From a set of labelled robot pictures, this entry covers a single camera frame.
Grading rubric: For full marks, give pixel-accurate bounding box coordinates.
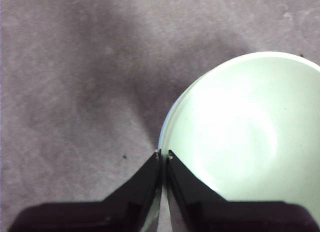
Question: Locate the green ribbed bowl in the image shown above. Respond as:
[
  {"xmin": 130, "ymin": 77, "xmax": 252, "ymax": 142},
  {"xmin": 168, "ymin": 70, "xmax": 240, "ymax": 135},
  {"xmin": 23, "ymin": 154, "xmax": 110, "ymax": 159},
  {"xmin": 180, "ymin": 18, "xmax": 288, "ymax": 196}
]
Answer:
[
  {"xmin": 163, "ymin": 66, "xmax": 216, "ymax": 147},
  {"xmin": 141, "ymin": 51, "xmax": 320, "ymax": 232}
]

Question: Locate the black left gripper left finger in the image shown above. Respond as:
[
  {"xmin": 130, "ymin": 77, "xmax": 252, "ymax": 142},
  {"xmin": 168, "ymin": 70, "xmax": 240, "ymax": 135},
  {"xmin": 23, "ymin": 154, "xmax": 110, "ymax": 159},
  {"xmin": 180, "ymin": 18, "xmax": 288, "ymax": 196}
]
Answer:
[{"xmin": 8, "ymin": 151, "xmax": 163, "ymax": 232}]

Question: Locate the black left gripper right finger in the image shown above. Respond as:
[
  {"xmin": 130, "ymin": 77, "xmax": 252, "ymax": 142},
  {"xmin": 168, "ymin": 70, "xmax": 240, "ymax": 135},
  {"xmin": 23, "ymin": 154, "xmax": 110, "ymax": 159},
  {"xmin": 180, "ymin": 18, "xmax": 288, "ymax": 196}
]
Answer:
[{"xmin": 166, "ymin": 149, "xmax": 320, "ymax": 232}]

